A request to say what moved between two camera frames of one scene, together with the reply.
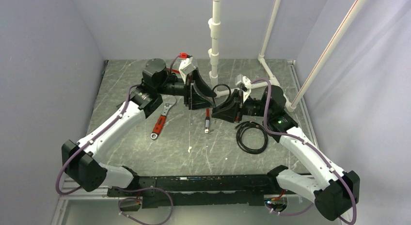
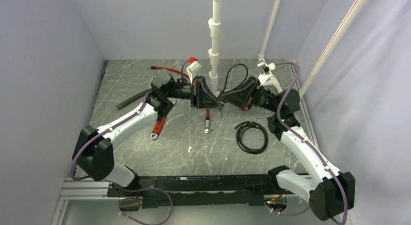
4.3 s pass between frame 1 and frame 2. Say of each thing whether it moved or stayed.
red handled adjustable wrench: stayed
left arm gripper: stayed
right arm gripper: moved
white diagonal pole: stayed
